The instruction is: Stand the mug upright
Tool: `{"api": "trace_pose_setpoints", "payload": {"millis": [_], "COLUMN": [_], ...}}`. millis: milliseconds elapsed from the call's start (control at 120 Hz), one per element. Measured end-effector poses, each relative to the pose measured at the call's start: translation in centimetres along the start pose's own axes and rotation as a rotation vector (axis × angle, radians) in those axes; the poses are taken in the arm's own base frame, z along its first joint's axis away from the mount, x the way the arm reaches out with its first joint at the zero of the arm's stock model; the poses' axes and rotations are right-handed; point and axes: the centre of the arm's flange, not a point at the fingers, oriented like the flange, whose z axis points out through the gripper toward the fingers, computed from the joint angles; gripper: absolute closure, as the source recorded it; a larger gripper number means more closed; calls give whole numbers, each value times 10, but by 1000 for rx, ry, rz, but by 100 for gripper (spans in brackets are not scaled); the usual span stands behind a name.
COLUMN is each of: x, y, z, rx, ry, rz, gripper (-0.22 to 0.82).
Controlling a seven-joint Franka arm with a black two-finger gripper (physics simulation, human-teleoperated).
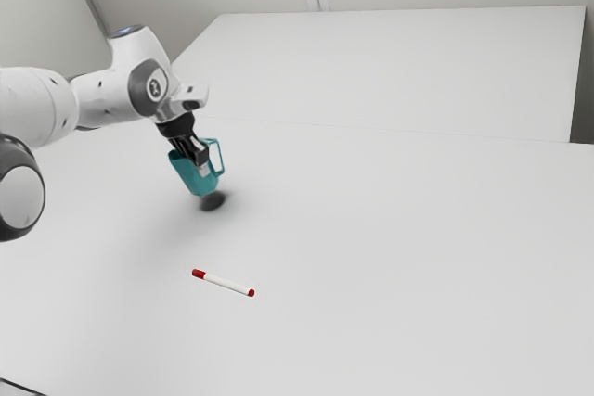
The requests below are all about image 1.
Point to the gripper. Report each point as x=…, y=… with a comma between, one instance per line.
x=177, y=128

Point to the white marker with red cap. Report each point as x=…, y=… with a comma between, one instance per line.
x=223, y=283

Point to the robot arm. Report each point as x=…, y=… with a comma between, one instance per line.
x=97, y=90

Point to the teal faceted mug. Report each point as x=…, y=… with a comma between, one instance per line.
x=197, y=180

